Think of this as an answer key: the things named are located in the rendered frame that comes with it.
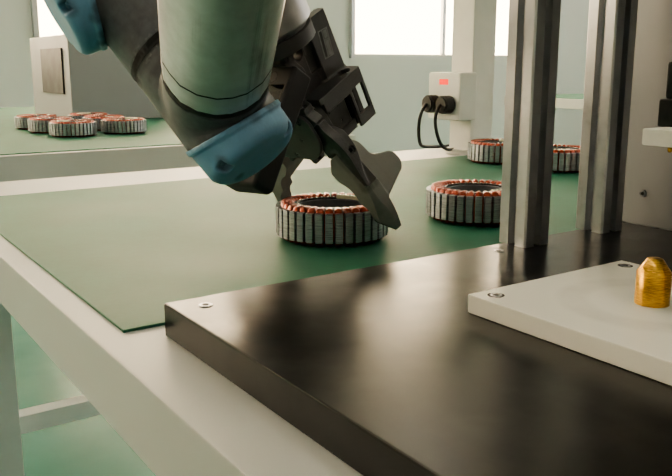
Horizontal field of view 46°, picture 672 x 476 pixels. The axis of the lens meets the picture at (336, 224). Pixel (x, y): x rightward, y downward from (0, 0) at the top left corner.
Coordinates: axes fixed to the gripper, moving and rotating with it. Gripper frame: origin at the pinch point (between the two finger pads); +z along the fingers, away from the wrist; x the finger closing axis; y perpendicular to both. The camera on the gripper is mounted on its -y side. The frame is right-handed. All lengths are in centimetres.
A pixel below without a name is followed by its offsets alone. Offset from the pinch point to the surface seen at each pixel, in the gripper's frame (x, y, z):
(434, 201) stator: -3.0, 11.4, 5.4
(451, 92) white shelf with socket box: 34, 65, 25
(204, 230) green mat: 11.9, -6.9, -2.5
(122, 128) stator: 119, 44, 25
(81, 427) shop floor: 124, -6, 85
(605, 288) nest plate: -32.6, -8.1, -6.9
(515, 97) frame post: -19.0, 7.4, -10.7
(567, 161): 4, 51, 28
